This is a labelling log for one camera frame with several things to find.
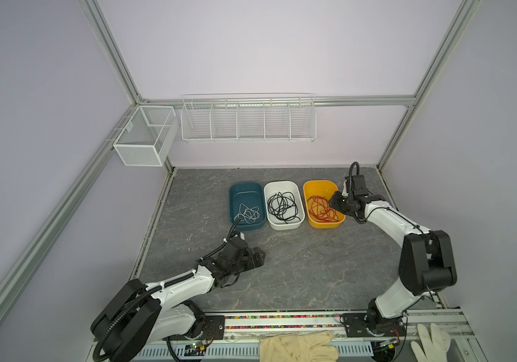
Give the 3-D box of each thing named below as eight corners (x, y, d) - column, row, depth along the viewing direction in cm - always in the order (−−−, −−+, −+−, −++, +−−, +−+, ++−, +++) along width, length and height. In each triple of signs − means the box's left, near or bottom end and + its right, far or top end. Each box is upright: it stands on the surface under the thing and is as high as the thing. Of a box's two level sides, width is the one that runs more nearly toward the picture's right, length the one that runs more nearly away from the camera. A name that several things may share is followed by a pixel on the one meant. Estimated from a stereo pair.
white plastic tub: (264, 231, 99) (263, 224, 94) (264, 189, 115) (264, 180, 110) (304, 231, 99) (306, 224, 94) (299, 188, 115) (300, 180, 110)
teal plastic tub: (226, 231, 99) (224, 225, 95) (232, 189, 114) (230, 182, 110) (265, 231, 99) (265, 224, 94) (265, 189, 114) (265, 181, 110)
